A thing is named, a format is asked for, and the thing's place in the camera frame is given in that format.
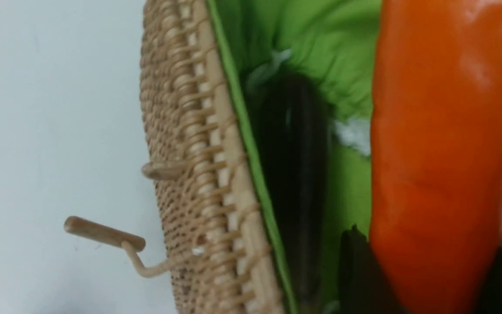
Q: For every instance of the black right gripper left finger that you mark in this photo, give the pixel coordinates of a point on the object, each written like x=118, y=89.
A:
x=363, y=288

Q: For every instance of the orange carrot green leaves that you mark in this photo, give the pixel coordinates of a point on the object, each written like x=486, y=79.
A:
x=436, y=150

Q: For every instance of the purple eggplant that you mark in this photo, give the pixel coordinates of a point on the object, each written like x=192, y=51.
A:
x=293, y=142

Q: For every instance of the woven wicker basket green lining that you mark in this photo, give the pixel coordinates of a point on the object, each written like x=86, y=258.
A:
x=205, y=66

